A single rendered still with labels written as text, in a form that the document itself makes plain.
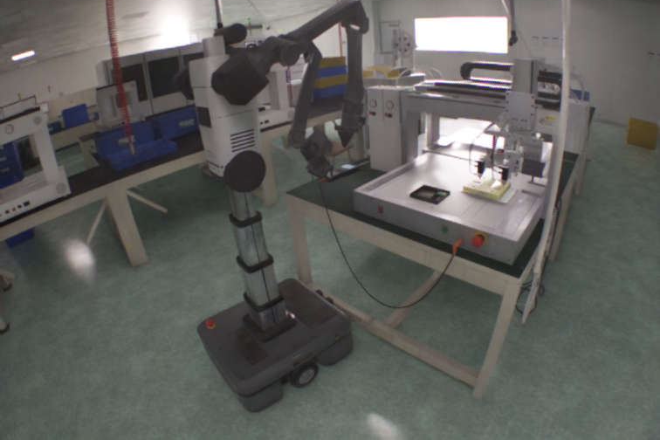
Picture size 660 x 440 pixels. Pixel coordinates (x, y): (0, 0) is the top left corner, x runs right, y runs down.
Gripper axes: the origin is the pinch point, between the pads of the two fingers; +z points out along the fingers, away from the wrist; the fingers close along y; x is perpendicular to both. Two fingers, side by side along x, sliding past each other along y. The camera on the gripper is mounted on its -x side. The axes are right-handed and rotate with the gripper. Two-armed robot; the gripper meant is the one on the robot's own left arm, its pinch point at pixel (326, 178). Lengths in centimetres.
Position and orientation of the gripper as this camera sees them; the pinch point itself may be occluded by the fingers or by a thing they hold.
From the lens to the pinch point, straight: 156.2
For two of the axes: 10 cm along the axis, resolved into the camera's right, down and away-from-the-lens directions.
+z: 4.2, 6.2, 6.6
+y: -7.0, -2.4, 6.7
